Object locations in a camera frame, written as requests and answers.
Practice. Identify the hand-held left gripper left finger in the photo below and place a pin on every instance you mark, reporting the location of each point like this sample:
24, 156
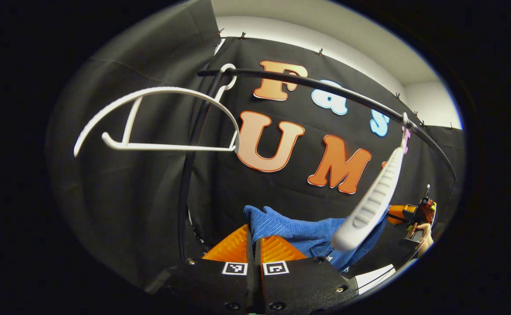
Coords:
211, 288

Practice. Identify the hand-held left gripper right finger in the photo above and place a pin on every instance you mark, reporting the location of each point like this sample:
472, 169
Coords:
299, 288

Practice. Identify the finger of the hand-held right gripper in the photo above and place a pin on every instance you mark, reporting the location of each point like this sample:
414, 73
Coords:
398, 213

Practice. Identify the white plastic clothes hanger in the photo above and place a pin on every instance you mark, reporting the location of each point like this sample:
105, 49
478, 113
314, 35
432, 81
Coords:
373, 205
172, 147

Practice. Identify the black metal clothes rack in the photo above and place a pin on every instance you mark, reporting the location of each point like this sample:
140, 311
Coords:
184, 183

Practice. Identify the black backdrop cloth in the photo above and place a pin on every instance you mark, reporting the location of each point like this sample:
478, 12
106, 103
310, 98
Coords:
119, 197

